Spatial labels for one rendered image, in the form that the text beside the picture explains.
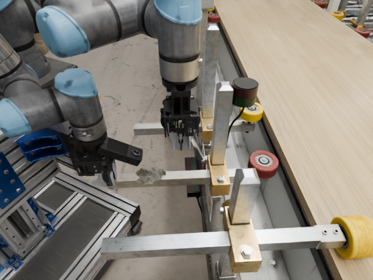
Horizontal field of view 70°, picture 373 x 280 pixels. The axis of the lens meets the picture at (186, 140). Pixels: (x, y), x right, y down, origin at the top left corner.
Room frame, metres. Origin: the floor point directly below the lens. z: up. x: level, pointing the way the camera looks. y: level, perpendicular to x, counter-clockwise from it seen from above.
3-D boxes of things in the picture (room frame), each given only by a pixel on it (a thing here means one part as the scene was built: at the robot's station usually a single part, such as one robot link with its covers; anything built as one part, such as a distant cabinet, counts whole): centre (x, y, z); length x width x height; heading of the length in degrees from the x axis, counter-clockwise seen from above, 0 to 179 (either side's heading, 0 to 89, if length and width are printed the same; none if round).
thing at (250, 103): (0.55, -0.14, 1.09); 0.06 x 0.06 x 0.02
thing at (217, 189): (0.52, -0.09, 0.85); 0.13 x 0.06 x 0.05; 3
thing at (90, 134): (0.49, 0.23, 1.05); 0.08 x 0.08 x 0.05
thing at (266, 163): (0.51, -0.21, 0.85); 0.08 x 0.08 x 0.11
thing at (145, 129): (0.75, -0.03, 0.83); 0.43 x 0.03 x 0.04; 93
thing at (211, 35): (0.80, -0.08, 0.93); 0.03 x 0.03 x 0.48; 3
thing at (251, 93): (0.55, -0.14, 1.11); 0.06 x 0.06 x 0.02
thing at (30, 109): (0.45, 0.32, 1.12); 0.11 x 0.11 x 0.08; 32
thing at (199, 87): (1.06, -0.06, 0.93); 0.05 x 0.04 x 0.45; 3
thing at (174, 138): (0.46, 0.03, 1.02); 0.06 x 0.03 x 0.09; 3
